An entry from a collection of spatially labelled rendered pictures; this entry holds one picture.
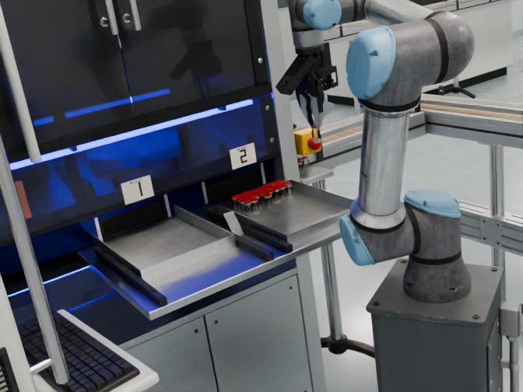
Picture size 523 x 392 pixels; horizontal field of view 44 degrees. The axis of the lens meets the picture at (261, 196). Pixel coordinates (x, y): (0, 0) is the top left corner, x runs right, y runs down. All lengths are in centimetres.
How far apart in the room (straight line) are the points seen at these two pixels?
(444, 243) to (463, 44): 46
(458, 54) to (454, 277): 53
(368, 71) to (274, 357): 129
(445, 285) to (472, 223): 114
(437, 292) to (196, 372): 88
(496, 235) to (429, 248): 111
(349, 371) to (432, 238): 131
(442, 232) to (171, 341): 90
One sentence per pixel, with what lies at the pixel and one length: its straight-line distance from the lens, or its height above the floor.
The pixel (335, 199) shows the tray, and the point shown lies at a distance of 182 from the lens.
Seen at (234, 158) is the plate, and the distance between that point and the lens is 189.
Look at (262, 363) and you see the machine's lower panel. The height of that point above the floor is 32.
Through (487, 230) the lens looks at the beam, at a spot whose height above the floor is 49.
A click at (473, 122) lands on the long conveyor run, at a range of 243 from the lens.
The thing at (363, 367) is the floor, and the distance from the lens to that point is 267.
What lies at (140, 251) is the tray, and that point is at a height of 88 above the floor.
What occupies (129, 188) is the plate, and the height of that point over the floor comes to 103.
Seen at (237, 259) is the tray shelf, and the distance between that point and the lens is 157.
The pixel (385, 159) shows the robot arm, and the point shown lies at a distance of 125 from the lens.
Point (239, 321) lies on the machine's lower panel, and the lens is 206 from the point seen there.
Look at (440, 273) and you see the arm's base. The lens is 147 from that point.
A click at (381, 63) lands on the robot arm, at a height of 136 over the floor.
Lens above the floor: 154
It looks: 19 degrees down
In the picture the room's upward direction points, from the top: 9 degrees counter-clockwise
